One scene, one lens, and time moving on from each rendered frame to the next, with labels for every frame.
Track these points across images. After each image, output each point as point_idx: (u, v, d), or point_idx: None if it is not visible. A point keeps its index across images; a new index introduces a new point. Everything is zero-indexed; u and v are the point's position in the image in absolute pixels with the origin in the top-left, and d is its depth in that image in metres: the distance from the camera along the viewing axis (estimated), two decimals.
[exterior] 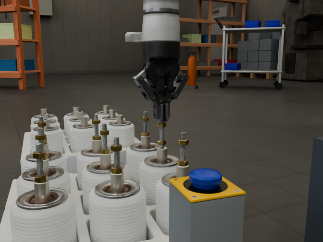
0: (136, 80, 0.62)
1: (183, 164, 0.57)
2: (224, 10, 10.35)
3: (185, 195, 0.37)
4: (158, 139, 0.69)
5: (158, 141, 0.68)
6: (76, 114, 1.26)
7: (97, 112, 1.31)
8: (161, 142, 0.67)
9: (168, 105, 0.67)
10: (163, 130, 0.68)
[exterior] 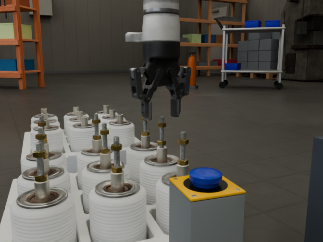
0: (132, 70, 0.61)
1: (183, 163, 0.57)
2: (224, 10, 10.35)
3: (185, 194, 0.37)
4: (165, 139, 0.69)
5: None
6: (76, 114, 1.26)
7: (97, 112, 1.31)
8: (158, 140, 0.69)
9: (179, 102, 0.69)
10: (161, 131, 0.68)
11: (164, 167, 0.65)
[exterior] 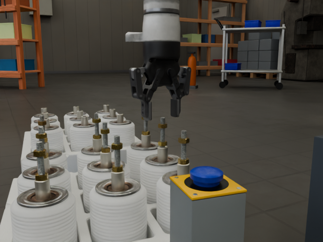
0: (133, 70, 0.61)
1: (183, 163, 0.57)
2: (224, 10, 10.35)
3: (186, 193, 0.37)
4: (160, 140, 0.69)
5: (158, 141, 0.68)
6: (76, 113, 1.26)
7: (98, 112, 1.31)
8: (160, 143, 0.67)
9: (179, 102, 0.68)
10: (164, 131, 0.68)
11: None
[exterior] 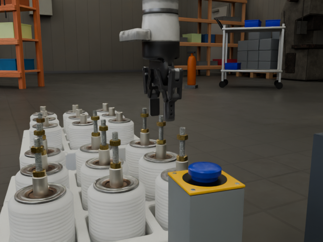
0: (179, 71, 0.60)
1: (182, 159, 0.56)
2: (224, 10, 10.34)
3: (184, 188, 0.36)
4: None
5: (156, 139, 0.68)
6: (75, 112, 1.26)
7: (97, 110, 1.30)
8: (157, 141, 0.68)
9: (155, 100, 0.71)
10: (163, 129, 0.68)
11: (141, 159, 0.68)
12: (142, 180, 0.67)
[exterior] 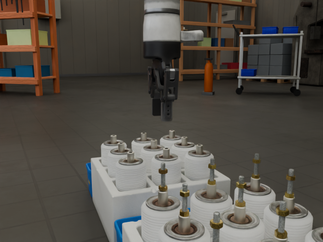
0: (150, 68, 0.72)
1: None
2: (232, 13, 10.33)
3: None
4: (285, 192, 0.67)
5: (289, 194, 0.66)
6: (144, 140, 1.25)
7: (163, 137, 1.29)
8: (292, 195, 0.66)
9: (164, 105, 0.63)
10: (291, 182, 0.67)
11: (268, 211, 0.67)
12: (270, 234, 0.66)
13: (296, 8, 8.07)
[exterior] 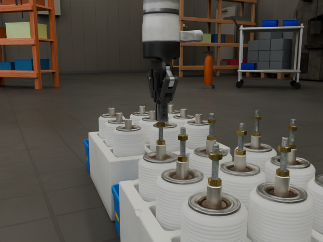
0: (150, 77, 0.71)
1: None
2: (232, 10, 10.31)
3: None
4: None
5: (291, 145, 0.64)
6: (142, 113, 1.22)
7: None
8: (294, 146, 0.64)
9: (160, 106, 0.65)
10: (292, 133, 0.65)
11: (269, 164, 0.65)
12: None
13: (296, 4, 8.05)
